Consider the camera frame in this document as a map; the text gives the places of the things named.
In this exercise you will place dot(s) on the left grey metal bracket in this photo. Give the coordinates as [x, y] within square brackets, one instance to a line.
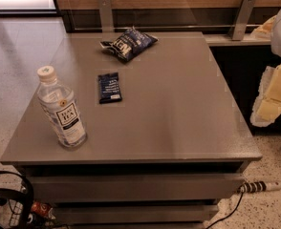
[106, 15]

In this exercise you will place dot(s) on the lower grey drawer front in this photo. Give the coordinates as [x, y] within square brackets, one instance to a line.
[136, 214]

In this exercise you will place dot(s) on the white striped power strip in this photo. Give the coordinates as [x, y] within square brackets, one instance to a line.
[259, 186]

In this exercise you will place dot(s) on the grey drawer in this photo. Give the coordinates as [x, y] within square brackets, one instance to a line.
[136, 214]
[135, 187]

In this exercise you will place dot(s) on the dark blue snack bar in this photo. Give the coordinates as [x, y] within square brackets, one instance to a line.
[109, 90]

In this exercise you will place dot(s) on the right grey metal bracket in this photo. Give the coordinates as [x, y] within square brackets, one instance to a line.
[239, 27]

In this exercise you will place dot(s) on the grey metal bracket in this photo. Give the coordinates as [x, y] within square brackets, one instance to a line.
[239, 27]
[106, 15]

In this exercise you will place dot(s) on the grey drawer cabinet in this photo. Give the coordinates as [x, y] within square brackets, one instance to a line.
[177, 116]

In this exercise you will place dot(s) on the clear plastic water bottle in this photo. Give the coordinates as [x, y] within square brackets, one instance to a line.
[58, 102]

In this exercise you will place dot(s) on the orange snack packet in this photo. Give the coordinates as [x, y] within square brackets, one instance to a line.
[44, 210]

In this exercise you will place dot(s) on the upper grey drawer front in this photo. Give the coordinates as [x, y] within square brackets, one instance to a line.
[135, 187]

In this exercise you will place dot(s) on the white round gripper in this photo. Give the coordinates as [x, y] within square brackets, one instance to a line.
[267, 105]

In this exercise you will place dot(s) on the blue chip bag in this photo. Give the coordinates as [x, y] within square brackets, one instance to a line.
[129, 44]

